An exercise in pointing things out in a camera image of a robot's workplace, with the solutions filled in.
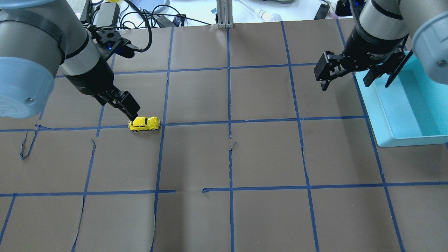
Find turquoise plastic bin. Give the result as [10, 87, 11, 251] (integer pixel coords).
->
[355, 55, 448, 147]

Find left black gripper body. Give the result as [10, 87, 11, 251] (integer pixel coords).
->
[94, 88, 131, 109]

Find yellow toy beetle car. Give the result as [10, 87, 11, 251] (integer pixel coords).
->
[128, 117, 161, 132]

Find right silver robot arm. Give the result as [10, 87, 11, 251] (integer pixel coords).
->
[314, 0, 448, 91]

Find aluminium frame post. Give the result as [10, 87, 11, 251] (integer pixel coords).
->
[216, 0, 234, 29]

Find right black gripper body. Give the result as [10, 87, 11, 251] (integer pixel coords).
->
[313, 51, 406, 82]

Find black power adapter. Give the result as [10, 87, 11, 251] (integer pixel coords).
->
[93, 2, 120, 27]

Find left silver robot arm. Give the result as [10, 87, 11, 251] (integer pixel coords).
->
[0, 0, 140, 121]

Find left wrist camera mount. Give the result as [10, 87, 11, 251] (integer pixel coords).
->
[84, 24, 135, 61]

